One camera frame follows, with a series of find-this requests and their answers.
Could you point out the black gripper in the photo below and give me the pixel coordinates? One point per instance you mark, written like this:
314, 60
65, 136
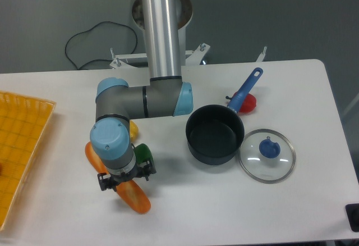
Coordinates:
109, 181

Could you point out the long orange bread loaf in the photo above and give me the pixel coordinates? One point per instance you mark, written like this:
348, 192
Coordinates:
128, 191

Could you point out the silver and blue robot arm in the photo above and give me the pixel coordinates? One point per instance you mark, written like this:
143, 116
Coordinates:
117, 103

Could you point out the green bell pepper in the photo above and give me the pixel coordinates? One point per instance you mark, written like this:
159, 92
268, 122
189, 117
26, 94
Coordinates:
143, 153

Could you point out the yellow bell pepper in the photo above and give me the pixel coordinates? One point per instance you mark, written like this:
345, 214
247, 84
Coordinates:
134, 131

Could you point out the yellow plastic basket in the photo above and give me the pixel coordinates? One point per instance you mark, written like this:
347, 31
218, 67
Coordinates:
24, 120

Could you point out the glass lid with blue knob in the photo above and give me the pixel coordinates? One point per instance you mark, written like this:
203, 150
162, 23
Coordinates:
267, 156

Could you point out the red bell pepper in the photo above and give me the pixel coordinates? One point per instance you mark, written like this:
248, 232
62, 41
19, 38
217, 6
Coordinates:
249, 104

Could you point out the black object at table edge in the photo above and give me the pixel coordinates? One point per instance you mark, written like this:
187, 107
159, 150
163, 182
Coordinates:
352, 215

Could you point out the black pot with blue handle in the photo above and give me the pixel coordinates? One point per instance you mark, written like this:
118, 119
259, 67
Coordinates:
215, 132

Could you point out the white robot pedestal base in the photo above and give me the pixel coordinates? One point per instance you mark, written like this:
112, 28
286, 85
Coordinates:
189, 57

